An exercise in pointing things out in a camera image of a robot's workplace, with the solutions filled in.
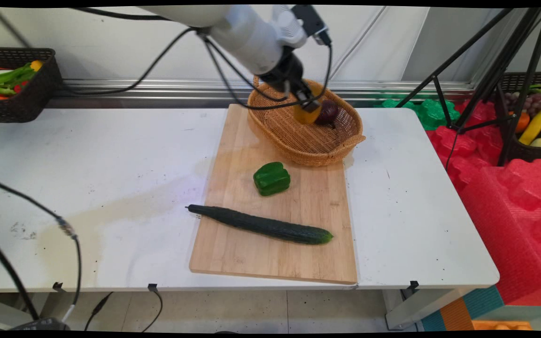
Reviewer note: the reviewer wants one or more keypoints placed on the purple toy grapes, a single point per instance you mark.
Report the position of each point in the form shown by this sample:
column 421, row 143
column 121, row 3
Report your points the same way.
column 533, row 102

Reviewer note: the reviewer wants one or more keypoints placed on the red foam mat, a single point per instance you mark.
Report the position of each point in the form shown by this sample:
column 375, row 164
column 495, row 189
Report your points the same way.
column 510, row 220
column 467, row 150

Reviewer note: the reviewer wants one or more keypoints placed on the dark purple toy fruit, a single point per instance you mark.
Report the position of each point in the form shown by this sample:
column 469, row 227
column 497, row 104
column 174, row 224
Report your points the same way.
column 328, row 112

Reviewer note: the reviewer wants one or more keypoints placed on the orange flat object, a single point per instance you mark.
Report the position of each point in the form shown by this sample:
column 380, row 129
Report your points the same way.
column 500, row 325

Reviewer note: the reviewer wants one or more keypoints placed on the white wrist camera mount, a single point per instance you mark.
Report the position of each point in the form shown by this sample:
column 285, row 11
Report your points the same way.
column 288, row 26

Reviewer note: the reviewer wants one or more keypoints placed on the dark green cucumber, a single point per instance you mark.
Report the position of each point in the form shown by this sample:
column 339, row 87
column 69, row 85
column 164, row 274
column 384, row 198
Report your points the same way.
column 261, row 224

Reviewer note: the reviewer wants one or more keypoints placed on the yellow toy vegetable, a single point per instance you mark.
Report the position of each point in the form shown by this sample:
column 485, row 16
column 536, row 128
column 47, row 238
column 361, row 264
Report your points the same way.
column 36, row 65

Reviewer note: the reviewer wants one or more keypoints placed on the black basket with fruit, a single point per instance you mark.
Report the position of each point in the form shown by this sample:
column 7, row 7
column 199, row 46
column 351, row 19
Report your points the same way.
column 524, row 152

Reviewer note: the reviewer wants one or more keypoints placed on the woven wicker basket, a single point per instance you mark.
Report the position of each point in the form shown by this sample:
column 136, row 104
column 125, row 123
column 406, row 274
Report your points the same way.
column 308, row 141

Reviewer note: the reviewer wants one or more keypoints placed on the red toy vegetable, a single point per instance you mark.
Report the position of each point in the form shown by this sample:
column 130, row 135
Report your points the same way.
column 20, row 86

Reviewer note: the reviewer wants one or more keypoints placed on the black basket with vegetables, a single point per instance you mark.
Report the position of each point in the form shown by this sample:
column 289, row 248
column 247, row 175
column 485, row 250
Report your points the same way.
column 35, row 101

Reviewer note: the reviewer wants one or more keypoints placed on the green foam mat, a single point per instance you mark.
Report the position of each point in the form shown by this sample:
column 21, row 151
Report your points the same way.
column 432, row 112

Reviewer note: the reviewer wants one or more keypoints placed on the black tripod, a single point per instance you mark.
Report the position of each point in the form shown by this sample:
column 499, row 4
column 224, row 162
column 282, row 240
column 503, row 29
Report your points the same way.
column 498, row 75

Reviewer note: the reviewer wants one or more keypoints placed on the black table edge clip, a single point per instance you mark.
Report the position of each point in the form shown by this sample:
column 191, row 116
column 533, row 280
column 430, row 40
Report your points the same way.
column 152, row 286
column 57, row 285
column 413, row 284

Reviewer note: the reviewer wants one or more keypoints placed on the white table leg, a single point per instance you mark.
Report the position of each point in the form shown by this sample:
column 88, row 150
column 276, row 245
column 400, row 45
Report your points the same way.
column 416, row 310

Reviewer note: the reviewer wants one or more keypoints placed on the aluminium wall rail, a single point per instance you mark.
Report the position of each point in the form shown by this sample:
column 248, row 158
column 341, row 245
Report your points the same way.
column 158, row 89

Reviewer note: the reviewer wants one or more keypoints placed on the yellow toy banana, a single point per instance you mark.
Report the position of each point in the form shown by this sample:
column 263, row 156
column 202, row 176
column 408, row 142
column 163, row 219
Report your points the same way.
column 533, row 127

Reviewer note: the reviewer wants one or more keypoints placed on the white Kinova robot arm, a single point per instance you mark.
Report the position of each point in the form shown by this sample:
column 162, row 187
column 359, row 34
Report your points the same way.
column 242, row 33

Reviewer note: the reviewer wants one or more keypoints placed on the bamboo cutting board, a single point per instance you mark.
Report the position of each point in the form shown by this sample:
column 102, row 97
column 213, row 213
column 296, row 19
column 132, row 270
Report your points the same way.
column 294, row 220

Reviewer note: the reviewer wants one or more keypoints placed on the green toy bell pepper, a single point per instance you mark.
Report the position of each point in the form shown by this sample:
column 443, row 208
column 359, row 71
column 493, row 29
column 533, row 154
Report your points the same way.
column 271, row 179

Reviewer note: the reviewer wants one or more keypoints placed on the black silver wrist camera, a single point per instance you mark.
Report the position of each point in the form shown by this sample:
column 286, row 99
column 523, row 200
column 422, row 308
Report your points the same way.
column 312, row 23

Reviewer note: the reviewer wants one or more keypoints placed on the teal and orange mat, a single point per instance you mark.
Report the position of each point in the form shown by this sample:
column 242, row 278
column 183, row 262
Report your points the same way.
column 463, row 312

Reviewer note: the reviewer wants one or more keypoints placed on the green toy vegetable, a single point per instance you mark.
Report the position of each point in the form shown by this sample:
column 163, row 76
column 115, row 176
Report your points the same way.
column 5, row 79

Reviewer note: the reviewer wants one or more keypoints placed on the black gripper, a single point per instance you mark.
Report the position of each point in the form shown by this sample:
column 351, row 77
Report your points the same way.
column 282, row 75

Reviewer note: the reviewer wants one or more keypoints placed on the yellow orange toy fruit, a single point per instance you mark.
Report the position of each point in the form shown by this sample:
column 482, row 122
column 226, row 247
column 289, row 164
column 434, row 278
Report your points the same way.
column 306, row 117

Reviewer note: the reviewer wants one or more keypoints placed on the grey table frame leg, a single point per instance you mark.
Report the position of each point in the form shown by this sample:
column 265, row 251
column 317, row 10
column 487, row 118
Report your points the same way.
column 3, row 314

